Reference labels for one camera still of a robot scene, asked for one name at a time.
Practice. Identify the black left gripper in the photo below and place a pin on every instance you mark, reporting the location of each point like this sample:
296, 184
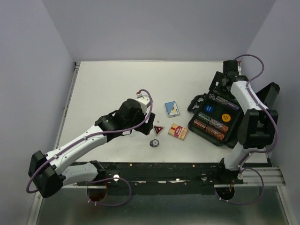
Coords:
146, 128

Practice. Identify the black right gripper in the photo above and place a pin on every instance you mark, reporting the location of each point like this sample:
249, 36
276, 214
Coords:
219, 78

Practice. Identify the blue small blind button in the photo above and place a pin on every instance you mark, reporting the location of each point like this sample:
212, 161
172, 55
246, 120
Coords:
209, 108

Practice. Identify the yellow big blind button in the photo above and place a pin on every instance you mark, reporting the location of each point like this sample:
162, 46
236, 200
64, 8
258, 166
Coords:
226, 117

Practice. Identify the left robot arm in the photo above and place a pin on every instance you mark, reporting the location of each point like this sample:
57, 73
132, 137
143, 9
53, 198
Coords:
117, 123

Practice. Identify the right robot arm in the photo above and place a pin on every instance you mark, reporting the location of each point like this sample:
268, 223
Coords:
258, 128

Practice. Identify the black poker set case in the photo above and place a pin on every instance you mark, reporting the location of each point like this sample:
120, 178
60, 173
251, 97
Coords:
218, 118

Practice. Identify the red Texas Hold'em card deck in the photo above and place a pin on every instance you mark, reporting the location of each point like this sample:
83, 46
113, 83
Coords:
178, 131

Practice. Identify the triangular all in button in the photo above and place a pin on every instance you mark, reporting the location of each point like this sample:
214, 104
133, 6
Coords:
158, 129

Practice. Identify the blue ten poker chip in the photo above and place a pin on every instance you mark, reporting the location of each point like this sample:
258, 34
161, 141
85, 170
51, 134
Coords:
154, 143

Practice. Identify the green purple chip roll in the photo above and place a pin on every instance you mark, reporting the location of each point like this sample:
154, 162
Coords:
218, 99

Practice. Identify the purple white chip roll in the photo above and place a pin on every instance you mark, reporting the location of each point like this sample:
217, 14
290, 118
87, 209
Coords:
232, 106

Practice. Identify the blue playing card deck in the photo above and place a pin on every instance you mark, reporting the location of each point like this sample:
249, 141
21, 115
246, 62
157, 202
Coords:
172, 109

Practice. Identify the green blue chip roll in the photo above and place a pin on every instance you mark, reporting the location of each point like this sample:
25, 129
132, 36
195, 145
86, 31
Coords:
203, 117

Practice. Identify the tan blue chip roll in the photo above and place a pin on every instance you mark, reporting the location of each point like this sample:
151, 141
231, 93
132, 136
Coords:
218, 125

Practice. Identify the orange black chip roll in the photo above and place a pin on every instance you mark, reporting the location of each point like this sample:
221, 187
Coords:
199, 124

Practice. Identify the brown orange chip roll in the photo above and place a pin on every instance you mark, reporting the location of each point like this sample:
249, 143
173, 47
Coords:
213, 132

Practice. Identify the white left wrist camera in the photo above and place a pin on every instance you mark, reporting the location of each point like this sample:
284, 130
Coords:
144, 101

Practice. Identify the aluminium frame rail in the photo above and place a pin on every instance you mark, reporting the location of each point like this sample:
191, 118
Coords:
163, 173

